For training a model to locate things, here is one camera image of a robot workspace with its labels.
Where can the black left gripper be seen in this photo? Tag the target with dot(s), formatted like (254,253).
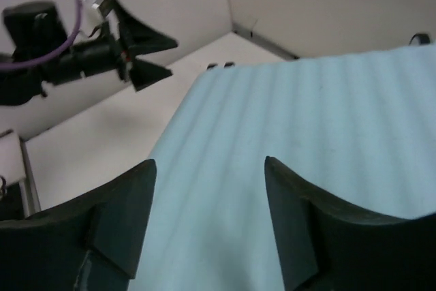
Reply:
(136,38)

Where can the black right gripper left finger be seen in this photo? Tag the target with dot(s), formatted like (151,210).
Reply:
(91,242)

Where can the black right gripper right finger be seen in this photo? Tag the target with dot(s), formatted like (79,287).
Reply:
(327,243)

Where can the light blue hard-shell suitcase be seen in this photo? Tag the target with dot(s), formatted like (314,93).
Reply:
(361,126)

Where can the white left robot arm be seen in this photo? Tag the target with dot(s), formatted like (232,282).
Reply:
(45,52)

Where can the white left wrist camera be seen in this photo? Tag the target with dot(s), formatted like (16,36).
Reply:
(98,9)

